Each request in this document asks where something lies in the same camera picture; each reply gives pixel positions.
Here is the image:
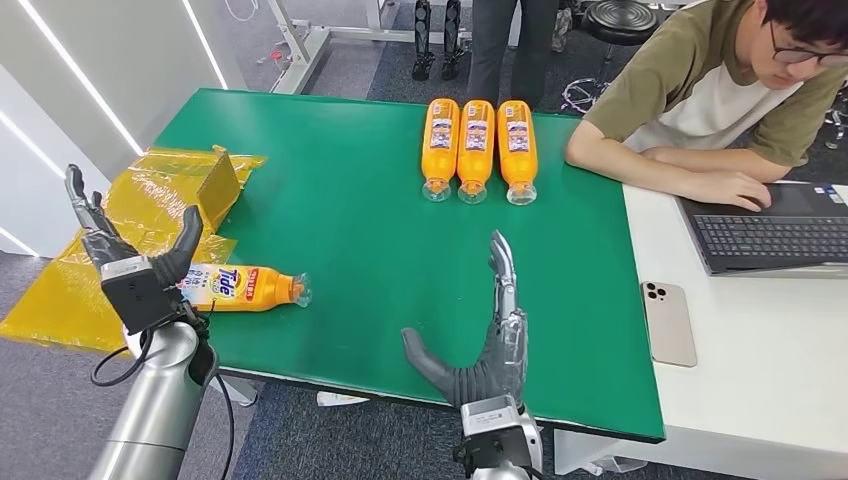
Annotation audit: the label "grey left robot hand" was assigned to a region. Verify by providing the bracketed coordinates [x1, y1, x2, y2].
[64, 164, 205, 293]

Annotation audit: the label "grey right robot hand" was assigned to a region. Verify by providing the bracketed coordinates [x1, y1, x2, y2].
[400, 229, 529, 409]

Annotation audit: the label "orange detergent bottle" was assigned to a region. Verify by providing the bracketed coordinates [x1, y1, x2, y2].
[421, 97, 462, 203]
[457, 99, 497, 206]
[496, 99, 539, 207]
[178, 263, 313, 314]

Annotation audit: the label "white desk leg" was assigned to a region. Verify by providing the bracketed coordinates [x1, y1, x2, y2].
[553, 430, 657, 478]

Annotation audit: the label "yellow plastic-wrapped flat carton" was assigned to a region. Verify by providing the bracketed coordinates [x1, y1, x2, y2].
[0, 145, 268, 354]

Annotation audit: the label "green table mat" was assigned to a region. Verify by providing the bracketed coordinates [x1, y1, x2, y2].
[153, 88, 666, 444]

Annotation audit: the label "beige smartphone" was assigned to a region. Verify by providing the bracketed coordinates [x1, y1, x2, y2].
[640, 281, 699, 369]

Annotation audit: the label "chrome stool base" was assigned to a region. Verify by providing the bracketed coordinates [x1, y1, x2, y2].
[561, 77, 607, 115]

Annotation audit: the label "dark grey laptop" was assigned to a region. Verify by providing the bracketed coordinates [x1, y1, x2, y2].
[675, 183, 848, 280]

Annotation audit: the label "black robot leg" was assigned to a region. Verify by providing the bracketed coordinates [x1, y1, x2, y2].
[410, 0, 435, 82]
[440, 0, 468, 82]

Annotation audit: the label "standing person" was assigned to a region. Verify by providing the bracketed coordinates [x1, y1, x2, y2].
[465, 0, 561, 111]

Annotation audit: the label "seated person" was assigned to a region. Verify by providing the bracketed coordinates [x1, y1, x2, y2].
[564, 0, 848, 213]

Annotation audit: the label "grey bag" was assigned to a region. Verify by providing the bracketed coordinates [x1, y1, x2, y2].
[553, 6, 573, 54]

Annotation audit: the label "black round stool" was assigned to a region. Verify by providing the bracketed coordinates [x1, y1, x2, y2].
[580, 0, 660, 84]

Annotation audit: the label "chrome chair base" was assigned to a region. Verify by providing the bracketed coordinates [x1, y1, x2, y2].
[824, 89, 848, 150]

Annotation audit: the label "person's eyeglasses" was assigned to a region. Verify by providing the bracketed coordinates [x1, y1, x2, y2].
[768, 19, 848, 68]

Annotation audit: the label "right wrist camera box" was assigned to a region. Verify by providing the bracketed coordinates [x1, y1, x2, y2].
[453, 395, 545, 478]

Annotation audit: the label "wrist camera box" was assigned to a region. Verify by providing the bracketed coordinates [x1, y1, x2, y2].
[453, 395, 545, 478]
[99, 256, 190, 336]

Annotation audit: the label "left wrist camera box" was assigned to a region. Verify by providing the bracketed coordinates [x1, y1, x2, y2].
[99, 256, 190, 336]

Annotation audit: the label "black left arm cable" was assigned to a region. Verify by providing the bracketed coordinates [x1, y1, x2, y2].
[90, 327, 157, 389]

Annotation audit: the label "white metal stand frame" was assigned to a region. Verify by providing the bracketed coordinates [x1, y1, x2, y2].
[268, 0, 478, 94]

